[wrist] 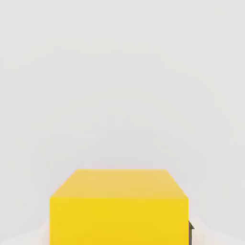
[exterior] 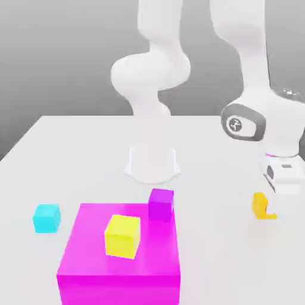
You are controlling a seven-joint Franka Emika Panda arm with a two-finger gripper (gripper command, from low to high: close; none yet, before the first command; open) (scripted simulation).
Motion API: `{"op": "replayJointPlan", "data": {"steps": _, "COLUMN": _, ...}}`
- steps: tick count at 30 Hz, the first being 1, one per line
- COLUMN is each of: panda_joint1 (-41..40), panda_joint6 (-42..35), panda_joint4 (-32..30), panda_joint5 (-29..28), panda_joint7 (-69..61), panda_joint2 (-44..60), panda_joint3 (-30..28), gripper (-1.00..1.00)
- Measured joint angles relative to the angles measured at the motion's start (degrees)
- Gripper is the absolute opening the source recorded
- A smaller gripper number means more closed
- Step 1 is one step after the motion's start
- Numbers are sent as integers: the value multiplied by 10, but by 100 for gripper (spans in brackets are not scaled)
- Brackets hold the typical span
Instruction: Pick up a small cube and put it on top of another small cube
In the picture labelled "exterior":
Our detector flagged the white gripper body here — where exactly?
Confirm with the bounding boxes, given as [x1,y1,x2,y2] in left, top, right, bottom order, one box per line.
[263,173,303,196]

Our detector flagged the small yellow cube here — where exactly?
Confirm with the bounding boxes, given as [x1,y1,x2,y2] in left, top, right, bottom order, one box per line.
[104,214,141,260]

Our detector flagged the small cyan cube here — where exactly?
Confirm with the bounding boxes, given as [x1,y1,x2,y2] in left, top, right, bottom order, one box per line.
[32,203,62,234]

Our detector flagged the small orange cube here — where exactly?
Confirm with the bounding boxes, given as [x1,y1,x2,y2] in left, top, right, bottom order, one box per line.
[251,191,278,220]

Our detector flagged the large magenta box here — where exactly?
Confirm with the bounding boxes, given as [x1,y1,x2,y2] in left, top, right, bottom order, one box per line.
[56,202,181,305]

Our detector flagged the small purple cube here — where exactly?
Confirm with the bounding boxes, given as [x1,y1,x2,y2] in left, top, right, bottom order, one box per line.
[148,188,175,223]

